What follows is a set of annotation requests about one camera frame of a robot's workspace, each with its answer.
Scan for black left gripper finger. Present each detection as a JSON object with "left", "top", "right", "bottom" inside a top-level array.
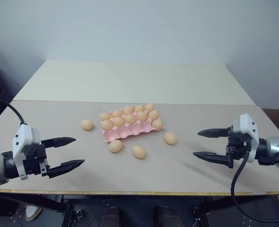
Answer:
[
  {"left": 41, "top": 136, "right": 77, "bottom": 149},
  {"left": 48, "top": 159, "right": 86, "bottom": 178}
]

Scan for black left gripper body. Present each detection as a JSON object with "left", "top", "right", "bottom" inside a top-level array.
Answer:
[{"left": 22, "top": 141, "right": 51, "bottom": 177}]

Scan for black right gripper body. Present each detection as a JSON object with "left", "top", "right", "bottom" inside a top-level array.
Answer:
[{"left": 225, "top": 126, "right": 253, "bottom": 169}]

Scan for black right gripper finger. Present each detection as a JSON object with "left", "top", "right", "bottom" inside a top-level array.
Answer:
[
  {"left": 197, "top": 127, "right": 232, "bottom": 139},
  {"left": 192, "top": 151, "right": 234, "bottom": 169}
]

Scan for pink egg tray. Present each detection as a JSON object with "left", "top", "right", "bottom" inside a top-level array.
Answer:
[{"left": 98, "top": 109, "right": 165, "bottom": 144}]

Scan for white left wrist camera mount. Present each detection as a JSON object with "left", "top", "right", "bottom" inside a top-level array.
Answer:
[{"left": 12, "top": 122, "right": 42, "bottom": 181}]

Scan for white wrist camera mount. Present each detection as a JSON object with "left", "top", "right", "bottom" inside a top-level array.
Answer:
[
  {"left": 12, "top": 122, "right": 42, "bottom": 181},
  {"left": 231, "top": 113, "right": 260, "bottom": 164}
]

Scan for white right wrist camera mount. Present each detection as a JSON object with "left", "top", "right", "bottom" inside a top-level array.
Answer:
[{"left": 231, "top": 113, "right": 260, "bottom": 164}]

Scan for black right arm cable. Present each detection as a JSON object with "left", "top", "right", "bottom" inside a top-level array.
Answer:
[{"left": 230, "top": 139, "right": 279, "bottom": 224}]

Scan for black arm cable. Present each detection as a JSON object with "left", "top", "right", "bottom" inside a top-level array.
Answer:
[
  {"left": 0, "top": 96, "right": 28, "bottom": 125},
  {"left": 230, "top": 139, "right": 279, "bottom": 224}
]

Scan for black metal frame bar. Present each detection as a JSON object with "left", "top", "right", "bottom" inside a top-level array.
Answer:
[{"left": 0, "top": 192, "right": 64, "bottom": 214}]

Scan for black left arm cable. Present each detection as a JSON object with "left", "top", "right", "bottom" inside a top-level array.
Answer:
[{"left": 0, "top": 96, "right": 28, "bottom": 125}]

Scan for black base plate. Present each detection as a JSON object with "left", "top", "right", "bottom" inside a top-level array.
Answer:
[{"left": 198, "top": 200, "right": 279, "bottom": 227}]

